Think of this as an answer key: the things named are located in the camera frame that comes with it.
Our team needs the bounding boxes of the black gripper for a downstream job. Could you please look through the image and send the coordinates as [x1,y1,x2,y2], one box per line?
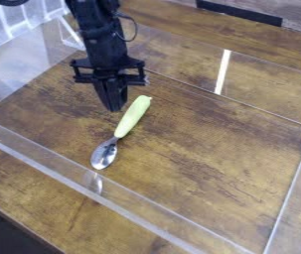
[71,31,147,112]

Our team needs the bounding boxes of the green handled metal spoon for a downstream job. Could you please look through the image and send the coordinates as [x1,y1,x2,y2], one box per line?
[90,95,151,170]

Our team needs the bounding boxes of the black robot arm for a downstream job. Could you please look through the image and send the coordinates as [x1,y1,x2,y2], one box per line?
[66,0,147,112]

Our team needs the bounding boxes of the black bar on table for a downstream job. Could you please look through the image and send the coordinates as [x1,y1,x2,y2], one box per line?
[196,0,283,27]

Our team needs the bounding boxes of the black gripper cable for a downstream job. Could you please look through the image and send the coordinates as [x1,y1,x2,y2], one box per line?
[0,0,139,43]

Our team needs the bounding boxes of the clear acrylic tray enclosure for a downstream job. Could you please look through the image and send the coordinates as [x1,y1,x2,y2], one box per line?
[0,21,301,254]

